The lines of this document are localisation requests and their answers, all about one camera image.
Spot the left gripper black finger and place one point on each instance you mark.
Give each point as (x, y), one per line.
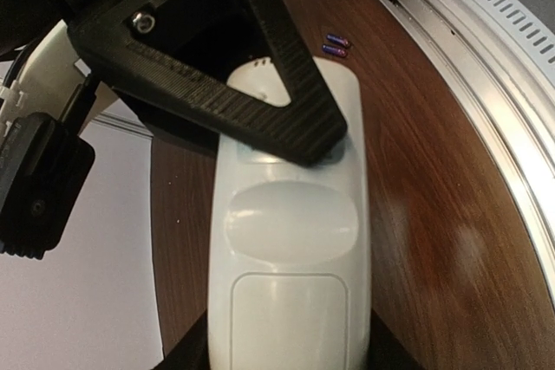
(194, 70)

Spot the white remote control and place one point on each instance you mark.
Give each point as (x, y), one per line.
(289, 283)

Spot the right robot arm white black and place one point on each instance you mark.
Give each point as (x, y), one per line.
(45, 83)

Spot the blue battery lower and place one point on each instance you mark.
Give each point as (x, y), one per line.
(335, 51)

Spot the blue battery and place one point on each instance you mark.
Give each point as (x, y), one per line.
(339, 40)
(335, 51)

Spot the blue battery upper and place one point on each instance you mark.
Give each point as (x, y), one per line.
(339, 40)

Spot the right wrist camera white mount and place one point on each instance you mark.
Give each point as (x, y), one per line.
(44, 164)

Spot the right aluminium frame post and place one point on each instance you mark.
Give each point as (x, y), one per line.
(122, 124)

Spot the front aluminium rail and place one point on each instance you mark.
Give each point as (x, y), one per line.
(497, 58)

